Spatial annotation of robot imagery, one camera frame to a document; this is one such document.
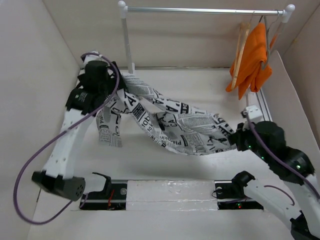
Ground newspaper print trousers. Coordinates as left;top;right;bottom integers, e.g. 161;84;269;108
96;73;236;156

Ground wooden clothes hanger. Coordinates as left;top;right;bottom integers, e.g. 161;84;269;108
231;22;251;90

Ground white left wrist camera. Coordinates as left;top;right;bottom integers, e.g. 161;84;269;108
80;51;107;67

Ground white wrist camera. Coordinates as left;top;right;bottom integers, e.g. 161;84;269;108
241;105;263;124
80;51;107;67

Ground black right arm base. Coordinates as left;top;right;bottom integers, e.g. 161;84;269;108
211;181;264;210

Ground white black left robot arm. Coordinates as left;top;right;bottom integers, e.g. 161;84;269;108
31;60;124;201

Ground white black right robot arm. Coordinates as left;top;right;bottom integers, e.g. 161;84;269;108
229;121;320;240

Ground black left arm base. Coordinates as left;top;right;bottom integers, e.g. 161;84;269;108
79;179;128;211

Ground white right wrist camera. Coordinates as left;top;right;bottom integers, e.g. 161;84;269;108
241;105;263;124

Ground orange cloth on hanger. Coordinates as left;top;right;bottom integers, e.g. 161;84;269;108
225;22;272;100

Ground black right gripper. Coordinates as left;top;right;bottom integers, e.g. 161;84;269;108
232;118;271;162

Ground aluminium side rail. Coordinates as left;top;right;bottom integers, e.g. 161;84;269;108
256;89;273;121

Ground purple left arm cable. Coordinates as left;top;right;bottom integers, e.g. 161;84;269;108
12;52;123;225

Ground white metal clothes rack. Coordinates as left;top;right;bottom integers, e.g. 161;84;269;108
117;0;296;118

